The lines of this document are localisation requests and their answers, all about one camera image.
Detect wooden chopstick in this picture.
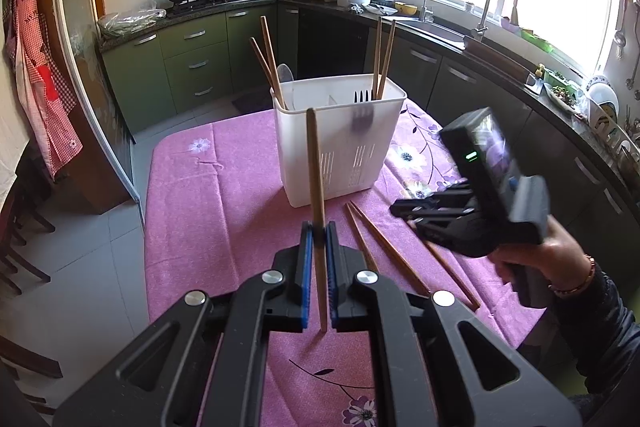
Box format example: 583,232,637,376
343,203,380,274
348,201,432,297
250,37,282,102
424,238,481,312
376,20,397,101
371,16,383,101
305,108,329,334
259,17,288,109

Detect steel kitchen sink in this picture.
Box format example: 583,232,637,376
395,17,481,48

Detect black gas stove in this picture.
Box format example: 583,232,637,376
165,0,273,18

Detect green container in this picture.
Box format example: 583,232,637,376
520,27,556,52

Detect sliding glass door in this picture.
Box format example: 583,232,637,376
50,0,141,205

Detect plastic bag of vegetables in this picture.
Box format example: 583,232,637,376
97,8,167,38

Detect dark kitchen countertop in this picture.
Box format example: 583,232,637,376
97,0,640,188

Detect person's right forearm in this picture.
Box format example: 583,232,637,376
515,264,640,408

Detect hanging metal ladles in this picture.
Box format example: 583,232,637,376
612,0,640,100

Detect red checkered apron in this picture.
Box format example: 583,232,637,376
2,0,83,180

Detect dark floor mat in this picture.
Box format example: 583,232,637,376
232,87,276,114

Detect plate of food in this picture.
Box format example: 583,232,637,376
544,82,586,112

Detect white plastic utensil holder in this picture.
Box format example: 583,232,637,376
270,74,408,208

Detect green lower cabinets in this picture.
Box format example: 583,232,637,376
100,4,281,135

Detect person's right hand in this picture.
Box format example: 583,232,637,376
487,214,596,303

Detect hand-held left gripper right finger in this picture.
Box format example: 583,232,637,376
325,221,583,427

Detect dark wooden chair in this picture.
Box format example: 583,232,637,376
0,332,64,408
0,157,57,298

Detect bead bracelet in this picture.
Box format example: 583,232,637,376
547,254,597,298

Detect white hanging sheet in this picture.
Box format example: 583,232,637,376
0,32,31,192

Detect purple floral tablecloth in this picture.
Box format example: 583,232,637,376
144,99,551,427

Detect dish rack with dishes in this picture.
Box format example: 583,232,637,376
582,74,640,168

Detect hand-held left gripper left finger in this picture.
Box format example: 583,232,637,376
52,221,315,427

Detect dark lower cabinets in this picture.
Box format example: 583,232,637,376
277,4,640,258

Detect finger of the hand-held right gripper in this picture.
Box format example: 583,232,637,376
406,208,490,256
390,187,476,219

